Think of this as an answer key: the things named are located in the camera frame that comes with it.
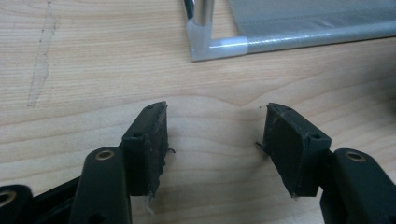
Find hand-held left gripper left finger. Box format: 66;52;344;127
120;100;171;198

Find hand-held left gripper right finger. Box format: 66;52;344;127
262;102;332;198

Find strip of clear tape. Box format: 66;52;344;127
26;0;59;108

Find grey fabric shelf rack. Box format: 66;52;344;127
183;0;396;63

